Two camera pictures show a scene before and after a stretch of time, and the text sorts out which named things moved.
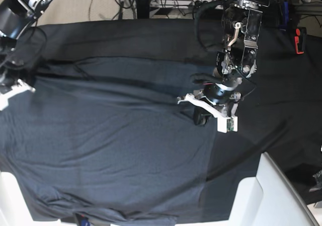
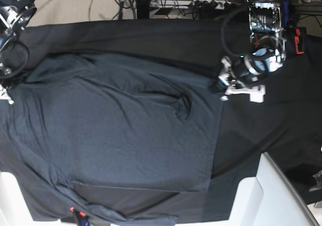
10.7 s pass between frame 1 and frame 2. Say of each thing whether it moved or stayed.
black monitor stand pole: stayed
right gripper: moved
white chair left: stayed
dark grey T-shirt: stayed
